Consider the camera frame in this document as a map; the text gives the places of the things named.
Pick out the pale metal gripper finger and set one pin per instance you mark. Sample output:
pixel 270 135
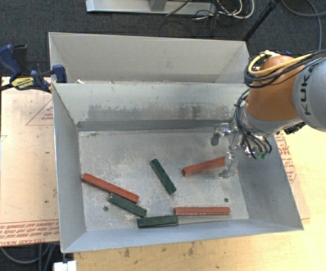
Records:
pixel 215 138
pixel 228 168

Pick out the red-brown flat block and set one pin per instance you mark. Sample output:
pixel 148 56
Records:
pixel 203 166
pixel 201 210
pixel 109 187

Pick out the dark green flat block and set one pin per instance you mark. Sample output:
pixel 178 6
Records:
pixel 157 221
pixel 127 205
pixel 162 176

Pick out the grey metal bin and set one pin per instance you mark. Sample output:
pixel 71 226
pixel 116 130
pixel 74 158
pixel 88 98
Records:
pixel 140 154

